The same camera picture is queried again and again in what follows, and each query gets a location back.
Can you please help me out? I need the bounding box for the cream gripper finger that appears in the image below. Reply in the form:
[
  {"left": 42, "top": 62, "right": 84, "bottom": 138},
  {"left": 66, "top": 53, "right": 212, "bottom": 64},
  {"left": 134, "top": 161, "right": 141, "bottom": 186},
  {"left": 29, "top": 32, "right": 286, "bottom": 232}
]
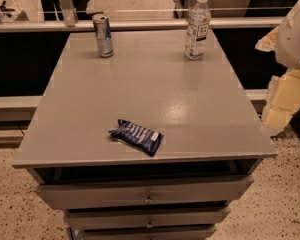
[
  {"left": 255, "top": 27, "right": 279, "bottom": 52},
  {"left": 262, "top": 68, "right": 300, "bottom": 131}
]

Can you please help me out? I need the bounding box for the clear plastic water bottle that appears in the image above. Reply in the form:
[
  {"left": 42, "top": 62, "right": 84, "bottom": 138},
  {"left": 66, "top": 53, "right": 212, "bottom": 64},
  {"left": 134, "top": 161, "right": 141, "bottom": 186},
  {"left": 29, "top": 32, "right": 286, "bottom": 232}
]
[{"left": 185, "top": 0, "right": 211, "bottom": 60}]

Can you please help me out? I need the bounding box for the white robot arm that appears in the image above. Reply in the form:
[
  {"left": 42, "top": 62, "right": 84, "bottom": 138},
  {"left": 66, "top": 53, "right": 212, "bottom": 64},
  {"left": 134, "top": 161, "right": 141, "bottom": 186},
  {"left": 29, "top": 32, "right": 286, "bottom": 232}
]
[{"left": 255, "top": 0, "right": 300, "bottom": 134}]

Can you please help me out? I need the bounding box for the silver blue redbull can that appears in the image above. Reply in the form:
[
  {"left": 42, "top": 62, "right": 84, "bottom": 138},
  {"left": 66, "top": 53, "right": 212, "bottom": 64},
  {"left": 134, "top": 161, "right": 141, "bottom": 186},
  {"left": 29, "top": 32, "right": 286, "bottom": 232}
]
[{"left": 92, "top": 13, "right": 113, "bottom": 58}]

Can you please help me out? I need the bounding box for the grey metal railing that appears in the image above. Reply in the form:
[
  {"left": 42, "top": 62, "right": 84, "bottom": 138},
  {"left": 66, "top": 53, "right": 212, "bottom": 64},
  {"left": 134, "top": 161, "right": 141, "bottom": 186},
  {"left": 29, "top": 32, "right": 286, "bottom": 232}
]
[{"left": 0, "top": 17, "right": 283, "bottom": 33}]

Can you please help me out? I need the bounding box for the grey drawer cabinet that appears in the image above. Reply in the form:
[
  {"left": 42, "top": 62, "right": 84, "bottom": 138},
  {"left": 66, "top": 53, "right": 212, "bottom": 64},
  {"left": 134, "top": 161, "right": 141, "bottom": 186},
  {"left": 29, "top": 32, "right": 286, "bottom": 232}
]
[{"left": 11, "top": 29, "right": 279, "bottom": 240}]

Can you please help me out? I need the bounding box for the top grey drawer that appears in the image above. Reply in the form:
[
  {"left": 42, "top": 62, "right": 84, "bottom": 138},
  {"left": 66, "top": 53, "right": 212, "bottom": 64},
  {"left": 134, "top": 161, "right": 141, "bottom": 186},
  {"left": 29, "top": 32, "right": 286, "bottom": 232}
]
[{"left": 36, "top": 175, "right": 253, "bottom": 210}]

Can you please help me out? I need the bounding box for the grey drawer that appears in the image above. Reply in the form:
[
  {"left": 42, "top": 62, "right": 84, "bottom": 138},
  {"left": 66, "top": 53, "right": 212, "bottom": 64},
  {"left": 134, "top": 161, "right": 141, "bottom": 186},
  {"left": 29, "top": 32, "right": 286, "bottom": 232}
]
[
  {"left": 65, "top": 206, "right": 230, "bottom": 230},
  {"left": 75, "top": 225, "right": 216, "bottom": 240},
  {"left": 36, "top": 175, "right": 253, "bottom": 210}
]

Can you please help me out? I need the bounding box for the dark blue snack packet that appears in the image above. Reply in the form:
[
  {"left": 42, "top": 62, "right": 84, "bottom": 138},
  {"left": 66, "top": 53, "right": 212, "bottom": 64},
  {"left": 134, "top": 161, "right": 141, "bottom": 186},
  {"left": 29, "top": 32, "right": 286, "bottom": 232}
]
[{"left": 108, "top": 119, "right": 163, "bottom": 157}]

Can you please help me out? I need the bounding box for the middle grey drawer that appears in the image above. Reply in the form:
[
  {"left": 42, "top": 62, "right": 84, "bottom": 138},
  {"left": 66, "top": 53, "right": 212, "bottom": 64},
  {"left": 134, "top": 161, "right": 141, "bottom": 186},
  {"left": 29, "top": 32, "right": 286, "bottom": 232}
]
[{"left": 65, "top": 206, "right": 230, "bottom": 230}]

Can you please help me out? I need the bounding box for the bottom grey drawer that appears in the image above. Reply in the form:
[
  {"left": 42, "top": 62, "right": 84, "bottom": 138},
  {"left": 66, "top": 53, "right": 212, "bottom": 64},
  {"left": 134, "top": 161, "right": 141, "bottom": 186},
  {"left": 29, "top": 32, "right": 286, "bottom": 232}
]
[{"left": 75, "top": 225, "right": 216, "bottom": 240}]

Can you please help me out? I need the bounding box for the metal support post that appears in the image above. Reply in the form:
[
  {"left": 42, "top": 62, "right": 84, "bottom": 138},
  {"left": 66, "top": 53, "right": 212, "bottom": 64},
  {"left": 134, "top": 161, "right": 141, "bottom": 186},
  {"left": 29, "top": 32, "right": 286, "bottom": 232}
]
[{"left": 59, "top": 0, "right": 77, "bottom": 27}]

